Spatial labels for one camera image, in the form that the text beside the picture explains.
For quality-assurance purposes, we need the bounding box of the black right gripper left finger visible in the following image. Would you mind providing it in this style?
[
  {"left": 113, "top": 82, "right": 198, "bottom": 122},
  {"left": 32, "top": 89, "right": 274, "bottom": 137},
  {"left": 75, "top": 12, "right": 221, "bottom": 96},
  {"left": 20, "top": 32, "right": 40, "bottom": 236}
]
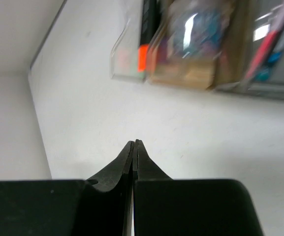
[{"left": 0, "top": 141, "right": 134, "bottom": 236}]

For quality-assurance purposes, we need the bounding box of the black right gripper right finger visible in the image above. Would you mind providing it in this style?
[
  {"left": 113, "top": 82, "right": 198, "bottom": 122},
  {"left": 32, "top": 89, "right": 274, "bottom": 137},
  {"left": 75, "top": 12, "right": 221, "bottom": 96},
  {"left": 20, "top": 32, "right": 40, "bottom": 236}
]
[{"left": 132, "top": 140, "right": 263, "bottom": 236}]

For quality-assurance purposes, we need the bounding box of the orange highlighter marker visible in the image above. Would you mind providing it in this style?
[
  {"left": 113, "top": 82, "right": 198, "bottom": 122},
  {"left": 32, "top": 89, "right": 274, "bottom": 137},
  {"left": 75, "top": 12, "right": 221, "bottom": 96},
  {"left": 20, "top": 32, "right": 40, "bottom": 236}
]
[{"left": 137, "top": 0, "right": 158, "bottom": 72}]

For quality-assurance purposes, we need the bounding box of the clear jar of paper clips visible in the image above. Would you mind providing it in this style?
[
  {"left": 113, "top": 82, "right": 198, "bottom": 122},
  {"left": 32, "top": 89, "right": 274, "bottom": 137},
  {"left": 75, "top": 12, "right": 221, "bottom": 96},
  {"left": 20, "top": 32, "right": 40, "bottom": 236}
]
[{"left": 167, "top": 0, "right": 230, "bottom": 60}]

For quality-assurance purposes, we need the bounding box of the pink pen clear cap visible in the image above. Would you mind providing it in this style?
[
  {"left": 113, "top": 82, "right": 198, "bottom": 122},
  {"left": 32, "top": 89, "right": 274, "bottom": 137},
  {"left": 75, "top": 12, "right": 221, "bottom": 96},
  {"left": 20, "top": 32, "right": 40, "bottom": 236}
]
[{"left": 243, "top": 1, "right": 284, "bottom": 82}]

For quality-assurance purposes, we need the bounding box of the clear plastic bin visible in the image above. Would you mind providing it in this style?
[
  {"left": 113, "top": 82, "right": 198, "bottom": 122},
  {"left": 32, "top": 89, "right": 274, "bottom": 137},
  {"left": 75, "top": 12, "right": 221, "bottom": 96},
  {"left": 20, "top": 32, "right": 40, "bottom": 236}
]
[{"left": 110, "top": 0, "right": 162, "bottom": 82}]

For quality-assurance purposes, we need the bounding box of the amber plastic bin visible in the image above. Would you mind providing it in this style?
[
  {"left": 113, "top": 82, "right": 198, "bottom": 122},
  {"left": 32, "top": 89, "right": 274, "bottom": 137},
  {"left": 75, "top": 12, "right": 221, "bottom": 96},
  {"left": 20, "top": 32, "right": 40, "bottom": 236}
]
[{"left": 146, "top": 0, "right": 254, "bottom": 90}]

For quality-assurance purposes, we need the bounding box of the grey smoked plastic bin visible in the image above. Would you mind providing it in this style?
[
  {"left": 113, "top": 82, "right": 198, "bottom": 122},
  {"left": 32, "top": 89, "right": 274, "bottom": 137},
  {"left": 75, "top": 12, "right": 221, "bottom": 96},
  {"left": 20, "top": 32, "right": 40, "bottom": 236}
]
[{"left": 213, "top": 0, "right": 284, "bottom": 100}]

